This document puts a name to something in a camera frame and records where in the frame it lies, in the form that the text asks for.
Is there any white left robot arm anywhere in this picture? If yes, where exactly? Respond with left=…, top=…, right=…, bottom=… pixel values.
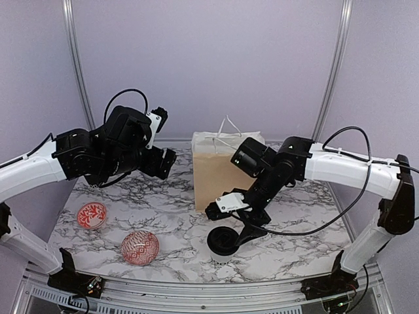
left=1, top=105, right=176, bottom=291

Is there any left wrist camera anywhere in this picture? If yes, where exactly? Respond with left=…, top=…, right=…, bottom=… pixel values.
left=146, top=107, right=168, bottom=149

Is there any black cup with straws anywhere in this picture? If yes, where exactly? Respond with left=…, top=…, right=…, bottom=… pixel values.
left=88, top=183, right=100, bottom=189

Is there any right aluminium frame post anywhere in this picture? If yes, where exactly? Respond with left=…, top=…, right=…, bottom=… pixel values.
left=312, top=0, right=353, bottom=141

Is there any red geometric pattern bowl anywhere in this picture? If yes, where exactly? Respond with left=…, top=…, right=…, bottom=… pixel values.
left=121, top=231, right=160, bottom=266

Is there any front aluminium rail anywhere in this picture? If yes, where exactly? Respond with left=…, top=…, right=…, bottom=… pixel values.
left=12, top=276, right=393, bottom=314

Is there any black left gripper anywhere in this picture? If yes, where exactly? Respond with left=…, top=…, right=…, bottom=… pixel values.
left=103, top=143, right=177, bottom=179

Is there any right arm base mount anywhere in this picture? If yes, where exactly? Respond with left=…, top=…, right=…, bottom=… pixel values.
left=301, top=274, right=359, bottom=300

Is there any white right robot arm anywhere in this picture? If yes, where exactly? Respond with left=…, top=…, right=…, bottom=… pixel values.
left=217, top=137, right=415, bottom=293

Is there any left aluminium frame post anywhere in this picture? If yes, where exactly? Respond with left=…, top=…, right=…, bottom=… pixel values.
left=62, top=0, right=96, bottom=130

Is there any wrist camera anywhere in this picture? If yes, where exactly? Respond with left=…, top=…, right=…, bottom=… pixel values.
left=146, top=107, right=168, bottom=149
left=205, top=192, right=251, bottom=221

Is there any aluminium frame post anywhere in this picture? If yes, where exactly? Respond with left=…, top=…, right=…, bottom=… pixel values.
left=62, top=0, right=96, bottom=130
left=312, top=0, right=353, bottom=141

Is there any brown paper bag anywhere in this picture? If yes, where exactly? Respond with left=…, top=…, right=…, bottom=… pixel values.
left=191, top=116, right=265, bottom=213

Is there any red floral pattern bowl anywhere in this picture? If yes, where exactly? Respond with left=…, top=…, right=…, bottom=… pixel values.
left=77, top=202, right=107, bottom=230

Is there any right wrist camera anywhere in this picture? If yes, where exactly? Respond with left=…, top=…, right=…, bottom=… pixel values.
left=205, top=192, right=251, bottom=221

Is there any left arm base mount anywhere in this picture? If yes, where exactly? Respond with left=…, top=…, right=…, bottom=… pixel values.
left=47, top=270, right=105, bottom=298

